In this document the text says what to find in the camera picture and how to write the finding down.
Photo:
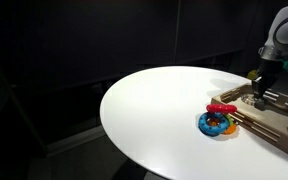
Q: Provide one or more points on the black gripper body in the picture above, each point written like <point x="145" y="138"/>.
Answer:
<point x="270" y="71"/>

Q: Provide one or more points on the small yellow object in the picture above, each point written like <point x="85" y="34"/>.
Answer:
<point x="252" y="74"/>

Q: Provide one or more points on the light wooden box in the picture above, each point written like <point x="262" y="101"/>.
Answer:
<point x="270" y="123"/>

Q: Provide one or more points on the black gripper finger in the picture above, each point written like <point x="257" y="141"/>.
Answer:
<point x="260" y="104"/>
<point x="257" y="87"/>

